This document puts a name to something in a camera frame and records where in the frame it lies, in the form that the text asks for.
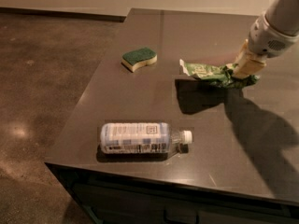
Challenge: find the dark cabinet drawer front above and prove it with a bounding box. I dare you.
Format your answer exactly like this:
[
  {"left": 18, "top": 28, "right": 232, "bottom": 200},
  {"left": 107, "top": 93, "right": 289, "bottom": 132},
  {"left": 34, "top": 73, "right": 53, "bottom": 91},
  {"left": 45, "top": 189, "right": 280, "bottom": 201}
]
[{"left": 47, "top": 163, "right": 299, "bottom": 224}]

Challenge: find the clear plastic water bottle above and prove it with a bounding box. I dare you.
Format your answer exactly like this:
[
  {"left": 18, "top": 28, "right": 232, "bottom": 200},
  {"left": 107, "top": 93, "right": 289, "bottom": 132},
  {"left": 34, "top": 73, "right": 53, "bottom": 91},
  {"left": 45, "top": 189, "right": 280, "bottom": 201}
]
[{"left": 99, "top": 122, "right": 193, "bottom": 155}]

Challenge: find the green jalapeno chip bag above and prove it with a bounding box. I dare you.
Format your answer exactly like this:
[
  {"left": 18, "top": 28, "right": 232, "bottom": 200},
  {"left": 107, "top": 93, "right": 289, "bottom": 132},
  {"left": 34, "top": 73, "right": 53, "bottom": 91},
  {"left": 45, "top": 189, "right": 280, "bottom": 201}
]
[{"left": 179, "top": 59, "right": 260, "bottom": 89}]

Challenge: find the green and yellow sponge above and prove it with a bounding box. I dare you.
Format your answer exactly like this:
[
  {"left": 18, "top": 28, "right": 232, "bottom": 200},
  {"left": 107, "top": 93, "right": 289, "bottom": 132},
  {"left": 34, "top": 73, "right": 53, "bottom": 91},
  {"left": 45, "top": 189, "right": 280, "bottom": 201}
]
[{"left": 121, "top": 48, "right": 157, "bottom": 72}]

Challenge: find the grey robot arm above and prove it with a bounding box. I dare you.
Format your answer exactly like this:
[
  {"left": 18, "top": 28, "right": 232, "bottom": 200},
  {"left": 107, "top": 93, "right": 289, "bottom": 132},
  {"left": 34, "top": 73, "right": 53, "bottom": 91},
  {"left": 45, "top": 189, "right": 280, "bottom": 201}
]
[{"left": 233, "top": 0, "right": 299, "bottom": 79}]

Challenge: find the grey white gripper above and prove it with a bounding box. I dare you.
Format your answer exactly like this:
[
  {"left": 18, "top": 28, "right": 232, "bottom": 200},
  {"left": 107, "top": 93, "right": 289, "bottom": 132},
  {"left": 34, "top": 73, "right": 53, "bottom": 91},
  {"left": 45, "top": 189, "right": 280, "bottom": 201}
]
[{"left": 233, "top": 13, "right": 299, "bottom": 79}]

